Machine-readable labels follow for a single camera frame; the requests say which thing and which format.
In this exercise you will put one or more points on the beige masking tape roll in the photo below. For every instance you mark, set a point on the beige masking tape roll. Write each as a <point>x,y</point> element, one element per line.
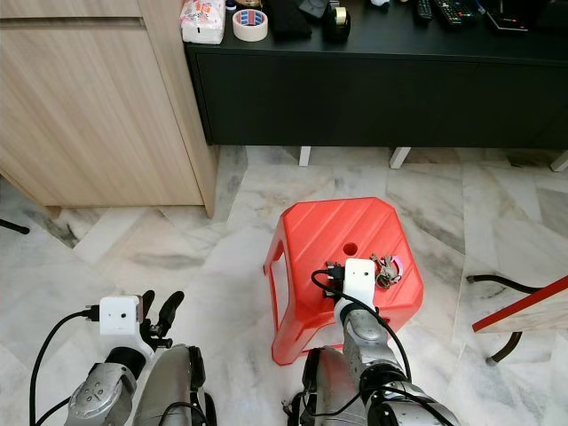
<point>250,38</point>

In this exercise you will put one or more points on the small black remote control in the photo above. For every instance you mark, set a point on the small black remote control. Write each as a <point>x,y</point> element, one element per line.
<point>423,11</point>

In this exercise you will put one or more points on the dark curved table leg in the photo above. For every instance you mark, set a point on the dark curved table leg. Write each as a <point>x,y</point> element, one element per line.
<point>493,279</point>
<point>506,348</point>

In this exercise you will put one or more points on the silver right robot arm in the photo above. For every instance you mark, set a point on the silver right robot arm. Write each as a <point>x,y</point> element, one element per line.
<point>364,342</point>

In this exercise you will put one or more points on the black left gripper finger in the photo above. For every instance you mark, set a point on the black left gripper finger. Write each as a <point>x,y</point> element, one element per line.
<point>148,306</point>
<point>172,311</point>

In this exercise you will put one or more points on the red plastic stool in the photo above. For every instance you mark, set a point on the red plastic stool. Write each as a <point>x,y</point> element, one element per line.
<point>337,226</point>

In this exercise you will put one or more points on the light wooden cabinet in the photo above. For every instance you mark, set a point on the light wooden cabinet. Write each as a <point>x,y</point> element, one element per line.
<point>98,106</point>

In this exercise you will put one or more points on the low marble top table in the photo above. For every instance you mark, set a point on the low marble top table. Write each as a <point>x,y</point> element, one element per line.
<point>524,306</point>

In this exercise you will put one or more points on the black wallet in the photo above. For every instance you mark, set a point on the black wallet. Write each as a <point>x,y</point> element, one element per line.
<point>288,19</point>

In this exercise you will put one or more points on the bunch of metal keys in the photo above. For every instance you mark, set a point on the bunch of metal keys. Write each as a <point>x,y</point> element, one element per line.
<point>389,273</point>

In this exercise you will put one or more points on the black flat device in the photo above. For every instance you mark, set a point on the black flat device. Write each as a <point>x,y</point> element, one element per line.
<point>508,19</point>

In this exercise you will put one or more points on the white tissue pack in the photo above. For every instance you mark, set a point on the white tissue pack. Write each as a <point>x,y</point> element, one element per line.
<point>202,22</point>

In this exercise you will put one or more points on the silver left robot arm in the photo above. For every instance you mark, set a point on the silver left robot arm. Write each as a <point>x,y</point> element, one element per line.
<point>102,399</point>

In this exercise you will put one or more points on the silver right robot leg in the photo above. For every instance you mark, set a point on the silver right robot leg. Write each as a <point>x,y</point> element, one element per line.
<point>324,390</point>

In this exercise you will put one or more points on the large black remote control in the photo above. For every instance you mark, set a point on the large black remote control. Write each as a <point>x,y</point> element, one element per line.
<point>453,12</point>

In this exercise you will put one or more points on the black low console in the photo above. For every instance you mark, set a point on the black low console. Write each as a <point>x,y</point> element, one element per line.
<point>382,98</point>

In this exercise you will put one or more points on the black stand leg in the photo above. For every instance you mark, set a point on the black stand leg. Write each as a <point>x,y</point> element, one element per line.
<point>13,226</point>

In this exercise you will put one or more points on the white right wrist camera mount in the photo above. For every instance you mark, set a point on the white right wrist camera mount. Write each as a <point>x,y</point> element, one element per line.
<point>360,282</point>

